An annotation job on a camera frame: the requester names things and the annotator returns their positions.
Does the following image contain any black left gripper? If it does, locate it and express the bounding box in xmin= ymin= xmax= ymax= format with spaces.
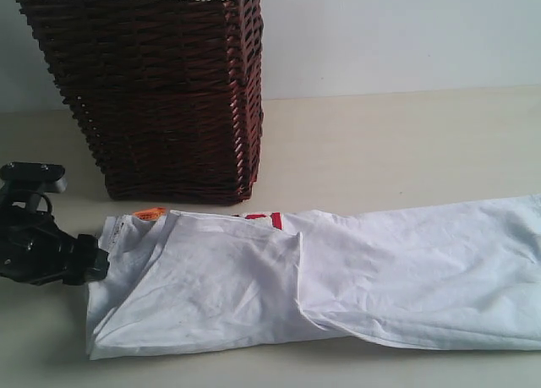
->
xmin=1 ymin=205 xmax=109 ymax=286

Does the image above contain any brown wicker basket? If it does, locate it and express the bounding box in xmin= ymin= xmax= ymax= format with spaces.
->
xmin=17 ymin=0 xmax=263 ymax=205

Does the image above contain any white t-shirt red lettering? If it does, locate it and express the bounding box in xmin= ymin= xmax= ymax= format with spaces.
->
xmin=86 ymin=195 xmax=540 ymax=359

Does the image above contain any orange clothing tag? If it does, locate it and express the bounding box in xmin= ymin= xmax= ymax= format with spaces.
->
xmin=133 ymin=207 xmax=167 ymax=221

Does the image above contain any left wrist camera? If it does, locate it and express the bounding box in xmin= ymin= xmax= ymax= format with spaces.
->
xmin=1 ymin=161 xmax=67 ymax=214

